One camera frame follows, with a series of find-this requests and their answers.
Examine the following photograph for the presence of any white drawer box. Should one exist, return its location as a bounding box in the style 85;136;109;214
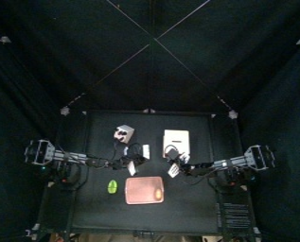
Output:
163;129;192;159

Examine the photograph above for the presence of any pink rectangular tray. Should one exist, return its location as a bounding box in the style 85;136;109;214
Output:
125;176;167;205

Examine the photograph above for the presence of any green toy vegetable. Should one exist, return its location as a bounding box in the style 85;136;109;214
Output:
106;179;120;195

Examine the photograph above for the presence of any grey cube with black dots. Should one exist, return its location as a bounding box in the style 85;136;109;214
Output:
113;124;136;145

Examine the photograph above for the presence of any white text label sticker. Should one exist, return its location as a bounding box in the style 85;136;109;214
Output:
222;201;254;234

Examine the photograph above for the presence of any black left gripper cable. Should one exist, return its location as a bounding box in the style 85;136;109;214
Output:
127;142;145;159

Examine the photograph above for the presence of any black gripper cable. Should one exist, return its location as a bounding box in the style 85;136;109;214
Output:
127;142;145;159
163;144;180;156

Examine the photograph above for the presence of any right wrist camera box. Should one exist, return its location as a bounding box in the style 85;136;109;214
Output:
167;148;181;161

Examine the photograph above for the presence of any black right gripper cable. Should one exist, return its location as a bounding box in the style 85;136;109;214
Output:
163;144;180;156

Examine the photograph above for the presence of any thin diagonal brace cord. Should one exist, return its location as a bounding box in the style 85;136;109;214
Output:
105;0;236;112
65;0;214;110

